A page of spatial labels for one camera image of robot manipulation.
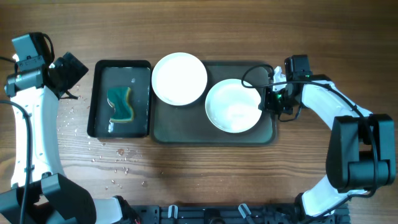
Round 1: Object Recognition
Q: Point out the white plate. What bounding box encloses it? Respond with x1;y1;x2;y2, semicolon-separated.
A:
152;52;208;106
205;78;262;133

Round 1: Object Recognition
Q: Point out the green yellow sponge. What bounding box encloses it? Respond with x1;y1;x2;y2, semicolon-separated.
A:
107;86;134;123

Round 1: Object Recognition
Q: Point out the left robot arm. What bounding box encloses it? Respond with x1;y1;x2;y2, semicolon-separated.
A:
1;52;141;223

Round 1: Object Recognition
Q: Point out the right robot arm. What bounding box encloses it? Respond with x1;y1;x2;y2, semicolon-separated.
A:
260;72;396;223

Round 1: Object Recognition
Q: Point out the black rectangular sponge tray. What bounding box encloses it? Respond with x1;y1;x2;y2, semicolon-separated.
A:
87;60;151;138

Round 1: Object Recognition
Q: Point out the dark brown serving tray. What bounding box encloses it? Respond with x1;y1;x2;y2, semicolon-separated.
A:
150;60;277;147

